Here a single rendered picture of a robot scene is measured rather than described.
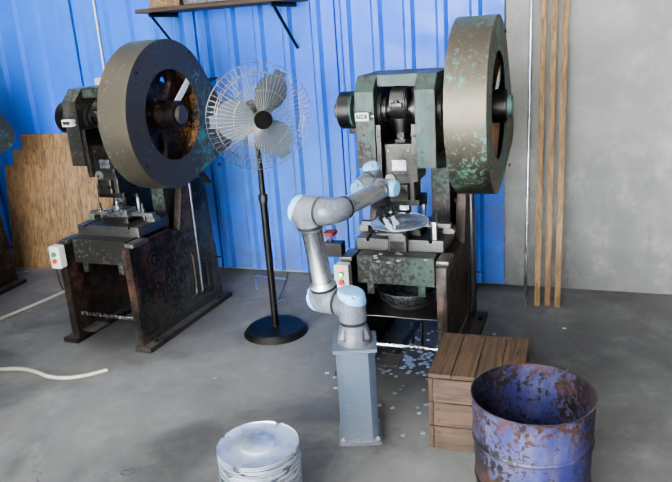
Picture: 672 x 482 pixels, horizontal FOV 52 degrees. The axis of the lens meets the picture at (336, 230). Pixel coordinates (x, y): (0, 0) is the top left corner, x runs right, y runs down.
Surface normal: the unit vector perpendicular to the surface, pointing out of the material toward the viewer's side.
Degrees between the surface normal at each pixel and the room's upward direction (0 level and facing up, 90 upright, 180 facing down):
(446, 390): 90
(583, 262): 90
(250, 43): 90
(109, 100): 73
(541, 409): 88
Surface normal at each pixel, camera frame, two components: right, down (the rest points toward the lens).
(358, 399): -0.03, 0.28
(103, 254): -0.37, 0.28
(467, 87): -0.35, 0.00
